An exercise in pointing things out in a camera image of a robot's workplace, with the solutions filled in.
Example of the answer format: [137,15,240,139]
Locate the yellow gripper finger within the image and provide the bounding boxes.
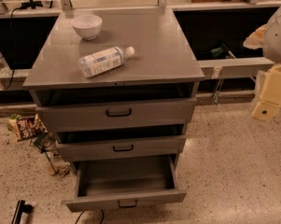
[252,64,281,121]
[243,25,266,49]

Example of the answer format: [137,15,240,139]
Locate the blue label plastic bottle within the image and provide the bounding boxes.
[78,47,134,77]

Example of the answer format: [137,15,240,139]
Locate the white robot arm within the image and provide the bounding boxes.
[243,6,281,120]

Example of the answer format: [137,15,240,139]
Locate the grey top drawer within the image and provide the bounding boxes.
[36,99,196,133]

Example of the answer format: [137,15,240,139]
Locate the grey drawer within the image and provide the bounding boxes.
[36,99,196,133]
[64,155,186,212]
[57,135,186,161]

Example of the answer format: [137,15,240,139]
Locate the grey middle drawer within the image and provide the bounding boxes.
[57,135,186,161]

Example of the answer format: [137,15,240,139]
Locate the grey bottom drawer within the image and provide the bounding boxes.
[64,155,186,212]

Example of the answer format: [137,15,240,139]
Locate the grey drawer cabinet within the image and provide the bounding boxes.
[22,7,205,175]

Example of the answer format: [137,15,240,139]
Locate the clear plastic bottle on ledge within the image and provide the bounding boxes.
[0,52,12,77]

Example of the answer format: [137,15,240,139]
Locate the white ceramic bowl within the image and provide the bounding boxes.
[71,15,103,40]

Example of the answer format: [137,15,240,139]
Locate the crumpled tan wrapper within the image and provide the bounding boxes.
[39,152,70,177]

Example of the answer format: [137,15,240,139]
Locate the dark green snack bag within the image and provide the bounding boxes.
[33,133,55,153]

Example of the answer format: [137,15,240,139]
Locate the brown snack bag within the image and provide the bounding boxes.
[7,114,47,141]

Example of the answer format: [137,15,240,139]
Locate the green handled tool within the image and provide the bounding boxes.
[210,42,235,59]

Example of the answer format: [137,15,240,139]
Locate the metal clamp bracket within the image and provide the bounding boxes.
[212,66,224,105]

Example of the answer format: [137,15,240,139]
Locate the black cable on floor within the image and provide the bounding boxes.
[74,209,105,224]

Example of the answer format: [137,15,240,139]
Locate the black cable at left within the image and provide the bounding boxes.
[3,4,26,91]

